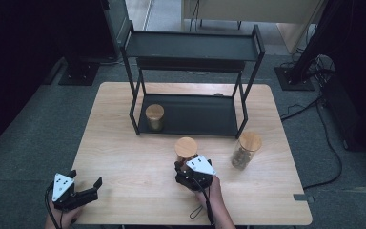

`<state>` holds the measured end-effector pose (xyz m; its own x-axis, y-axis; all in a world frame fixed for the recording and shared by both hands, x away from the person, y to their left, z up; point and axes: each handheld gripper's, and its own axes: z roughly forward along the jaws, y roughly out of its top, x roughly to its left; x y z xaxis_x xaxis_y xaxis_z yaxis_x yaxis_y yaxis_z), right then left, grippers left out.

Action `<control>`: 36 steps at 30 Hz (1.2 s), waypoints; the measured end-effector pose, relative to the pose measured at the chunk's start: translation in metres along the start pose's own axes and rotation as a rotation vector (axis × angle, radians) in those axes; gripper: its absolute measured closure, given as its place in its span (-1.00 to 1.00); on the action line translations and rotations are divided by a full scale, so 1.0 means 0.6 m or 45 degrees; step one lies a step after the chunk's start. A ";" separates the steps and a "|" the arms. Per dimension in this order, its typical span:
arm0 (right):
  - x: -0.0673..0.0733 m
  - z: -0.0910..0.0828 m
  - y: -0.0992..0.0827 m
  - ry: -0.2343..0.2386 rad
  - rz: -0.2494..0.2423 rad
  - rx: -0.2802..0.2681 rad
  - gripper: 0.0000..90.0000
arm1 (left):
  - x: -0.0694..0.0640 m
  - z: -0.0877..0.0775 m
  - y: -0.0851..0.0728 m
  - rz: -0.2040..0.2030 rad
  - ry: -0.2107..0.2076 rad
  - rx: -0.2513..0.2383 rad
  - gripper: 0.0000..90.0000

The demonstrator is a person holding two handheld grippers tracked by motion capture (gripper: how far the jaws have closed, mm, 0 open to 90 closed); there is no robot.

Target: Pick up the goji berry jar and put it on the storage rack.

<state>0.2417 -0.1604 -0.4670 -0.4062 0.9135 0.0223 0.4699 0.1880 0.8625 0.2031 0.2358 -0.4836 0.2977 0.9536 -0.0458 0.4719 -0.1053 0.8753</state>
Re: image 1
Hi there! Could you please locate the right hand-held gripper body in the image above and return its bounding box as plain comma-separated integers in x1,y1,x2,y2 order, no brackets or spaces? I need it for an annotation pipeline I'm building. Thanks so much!
173,155,217,192

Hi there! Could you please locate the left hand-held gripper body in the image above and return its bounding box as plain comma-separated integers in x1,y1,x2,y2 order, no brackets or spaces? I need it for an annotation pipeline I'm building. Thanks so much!
51,172,81,212

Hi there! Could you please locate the glass jar with wooden lid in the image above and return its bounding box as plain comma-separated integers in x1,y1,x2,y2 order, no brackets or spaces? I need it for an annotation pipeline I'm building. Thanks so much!
173,136,199,163

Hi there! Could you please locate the black metal two-tier rack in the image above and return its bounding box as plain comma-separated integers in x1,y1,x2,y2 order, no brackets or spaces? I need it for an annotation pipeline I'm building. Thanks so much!
119,20,266,140

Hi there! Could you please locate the person's right hand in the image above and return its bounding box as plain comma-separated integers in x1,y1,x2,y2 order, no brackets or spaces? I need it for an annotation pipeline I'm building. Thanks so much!
193,174,225,208

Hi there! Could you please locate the person's left hand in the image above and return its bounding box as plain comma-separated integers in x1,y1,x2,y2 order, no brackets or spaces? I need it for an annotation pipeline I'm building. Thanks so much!
44,203,84,229

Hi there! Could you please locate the glass jar of yellow contents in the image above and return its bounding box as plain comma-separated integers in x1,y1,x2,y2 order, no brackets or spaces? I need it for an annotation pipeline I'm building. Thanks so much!
145,103,166,132

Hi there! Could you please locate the glass jar of dried mushrooms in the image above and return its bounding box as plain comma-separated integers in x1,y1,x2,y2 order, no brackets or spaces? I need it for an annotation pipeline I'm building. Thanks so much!
230,131,263,171

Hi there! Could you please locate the black stand with flat base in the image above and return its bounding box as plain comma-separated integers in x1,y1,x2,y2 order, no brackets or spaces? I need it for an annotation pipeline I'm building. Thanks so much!
57,56,101,87

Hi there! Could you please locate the grey floor tape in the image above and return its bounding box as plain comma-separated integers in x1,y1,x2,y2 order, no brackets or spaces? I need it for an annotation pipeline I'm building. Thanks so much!
293,193,315,204

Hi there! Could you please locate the black stand with square base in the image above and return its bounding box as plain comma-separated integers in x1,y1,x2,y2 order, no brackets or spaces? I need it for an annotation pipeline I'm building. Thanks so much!
274,0,341,93

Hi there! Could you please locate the grey metal column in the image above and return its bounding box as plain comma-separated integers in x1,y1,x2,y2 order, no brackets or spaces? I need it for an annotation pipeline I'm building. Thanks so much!
100,0,132,60

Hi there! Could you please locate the beige wooden cabinet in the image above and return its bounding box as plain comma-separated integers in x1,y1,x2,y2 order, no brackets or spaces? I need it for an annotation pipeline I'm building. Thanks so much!
180,0,330,55

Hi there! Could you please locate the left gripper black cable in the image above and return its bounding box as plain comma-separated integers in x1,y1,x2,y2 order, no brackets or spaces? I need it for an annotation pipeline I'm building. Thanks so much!
44,182,63,229

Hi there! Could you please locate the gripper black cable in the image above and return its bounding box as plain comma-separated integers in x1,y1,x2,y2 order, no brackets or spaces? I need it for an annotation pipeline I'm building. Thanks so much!
189,177,216,228
44,182,63,229

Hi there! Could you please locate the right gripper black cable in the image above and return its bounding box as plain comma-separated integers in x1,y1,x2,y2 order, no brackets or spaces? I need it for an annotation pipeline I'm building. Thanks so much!
189,177,216,228

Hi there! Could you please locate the short black floor cable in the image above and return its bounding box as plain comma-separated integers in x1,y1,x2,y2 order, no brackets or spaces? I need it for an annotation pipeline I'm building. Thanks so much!
280,96,324,122

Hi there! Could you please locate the long black floor cable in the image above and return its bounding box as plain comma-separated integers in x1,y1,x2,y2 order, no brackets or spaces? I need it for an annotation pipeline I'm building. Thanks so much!
303,94,344,191

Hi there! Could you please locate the tangle of black cables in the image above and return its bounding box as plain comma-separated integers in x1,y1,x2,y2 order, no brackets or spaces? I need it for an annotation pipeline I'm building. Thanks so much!
298,53,336,89

